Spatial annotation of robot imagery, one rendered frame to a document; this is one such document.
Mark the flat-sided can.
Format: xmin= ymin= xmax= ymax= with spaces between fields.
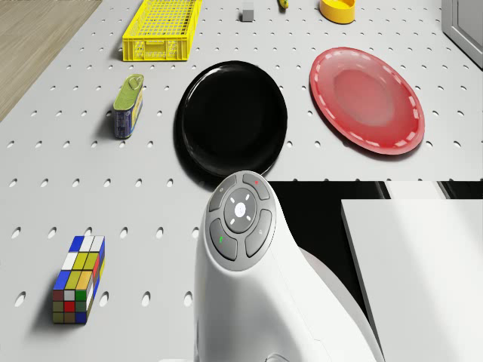
xmin=113 ymin=73 xmax=145 ymax=140

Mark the yellow basket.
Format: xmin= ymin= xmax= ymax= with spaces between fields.
xmin=122 ymin=0 xmax=203 ymax=62

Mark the white cabinet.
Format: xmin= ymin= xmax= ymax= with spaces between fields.
xmin=441 ymin=0 xmax=483 ymax=71

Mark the black stove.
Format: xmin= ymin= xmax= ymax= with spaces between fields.
xmin=266 ymin=179 xmax=483 ymax=362

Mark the yellow bowl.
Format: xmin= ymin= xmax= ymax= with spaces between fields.
xmin=318 ymin=0 xmax=357 ymax=25

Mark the red plate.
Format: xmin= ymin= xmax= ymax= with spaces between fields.
xmin=309 ymin=46 xmax=426 ymax=156

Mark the puzzle cube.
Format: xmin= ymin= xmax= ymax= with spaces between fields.
xmin=51 ymin=235 xmax=106 ymax=325

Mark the black plate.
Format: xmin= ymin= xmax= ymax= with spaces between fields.
xmin=174 ymin=60 xmax=288 ymax=178

